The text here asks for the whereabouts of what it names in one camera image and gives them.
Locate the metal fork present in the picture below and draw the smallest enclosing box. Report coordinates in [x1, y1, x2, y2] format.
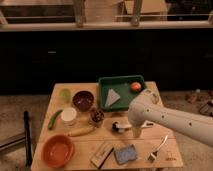
[148, 136, 168, 163]

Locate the black bar on floor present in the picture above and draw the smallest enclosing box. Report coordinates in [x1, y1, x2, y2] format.
[24, 111, 32, 166]

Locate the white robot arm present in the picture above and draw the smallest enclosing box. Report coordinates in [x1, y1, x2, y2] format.
[127, 89, 213, 147]

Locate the blue sponge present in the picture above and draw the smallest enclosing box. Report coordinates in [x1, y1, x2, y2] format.
[114, 144, 137, 165]

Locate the orange bowl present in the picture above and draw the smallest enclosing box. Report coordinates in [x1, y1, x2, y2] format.
[41, 135, 75, 168]

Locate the wooden block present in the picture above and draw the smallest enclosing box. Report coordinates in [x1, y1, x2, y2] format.
[90, 142, 114, 169]

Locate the purple bowl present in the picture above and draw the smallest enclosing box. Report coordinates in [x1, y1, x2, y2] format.
[72, 91, 94, 112]

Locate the green plastic tray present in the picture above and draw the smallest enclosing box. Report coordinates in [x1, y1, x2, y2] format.
[98, 75, 146, 112]

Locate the white round container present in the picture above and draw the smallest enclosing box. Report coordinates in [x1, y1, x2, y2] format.
[61, 107, 77, 125]

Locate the orange fruit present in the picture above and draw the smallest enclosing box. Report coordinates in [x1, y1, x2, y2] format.
[130, 82, 142, 92]

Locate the small cup with dark contents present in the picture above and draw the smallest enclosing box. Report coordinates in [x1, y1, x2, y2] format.
[89, 108, 104, 128]

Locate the green cucumber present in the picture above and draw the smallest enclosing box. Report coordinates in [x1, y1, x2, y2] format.
[48, 109, 63, 130]

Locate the wooden table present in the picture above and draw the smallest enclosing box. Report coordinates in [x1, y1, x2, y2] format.
[31, 83, 183, 171]

